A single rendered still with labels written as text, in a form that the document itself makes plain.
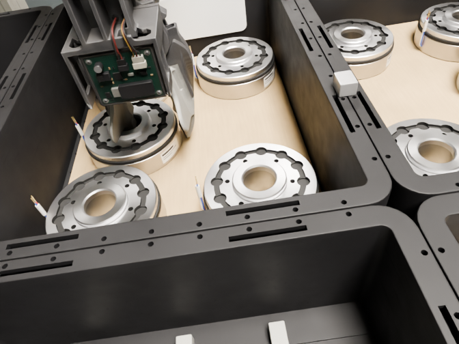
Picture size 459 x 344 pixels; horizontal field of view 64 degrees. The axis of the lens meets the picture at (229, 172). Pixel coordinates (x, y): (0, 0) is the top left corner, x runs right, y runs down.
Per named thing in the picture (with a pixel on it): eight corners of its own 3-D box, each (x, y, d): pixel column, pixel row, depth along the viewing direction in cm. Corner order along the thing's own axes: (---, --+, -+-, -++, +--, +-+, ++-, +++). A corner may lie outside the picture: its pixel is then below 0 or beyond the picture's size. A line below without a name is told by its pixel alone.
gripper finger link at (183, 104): (186, 165, 39) (143, 98, 32) (186, 129, 43) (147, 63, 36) (214, 156, 38) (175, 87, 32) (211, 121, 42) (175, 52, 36)
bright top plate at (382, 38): (303, 30, 51) (303, 25, 51) (374, 17, 51) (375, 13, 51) (325, 67, 45) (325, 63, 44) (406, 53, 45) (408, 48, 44)
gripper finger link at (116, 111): (105, 173, 38) (91, 99, 32) (112, 136, 42) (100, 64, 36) (136, 173, 39) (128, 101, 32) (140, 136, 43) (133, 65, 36)
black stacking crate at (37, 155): (91, 80, 58) (58, 7, 50) (277, 50, 57) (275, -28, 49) (16, 340, 31) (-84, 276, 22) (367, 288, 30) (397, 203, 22)
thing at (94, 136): (93, 108, 44) (91, 104, 44) (175, 95, 44) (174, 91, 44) (78, 168, 38) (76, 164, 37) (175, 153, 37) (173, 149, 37)
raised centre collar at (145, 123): (110, 115, 42) (108, 111, 42) (152, 108, 42) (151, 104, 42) (104, 144, 39) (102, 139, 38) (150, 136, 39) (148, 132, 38)
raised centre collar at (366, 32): (327, 32, 49) (328, 27, 49) (363, 25, 49) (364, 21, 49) (339, 50, 46) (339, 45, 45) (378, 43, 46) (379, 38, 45)
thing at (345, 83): (332, 84, 30) (333, 72, 29) (349, 82, 30) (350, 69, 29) (338, 97, 28) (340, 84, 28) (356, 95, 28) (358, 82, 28)
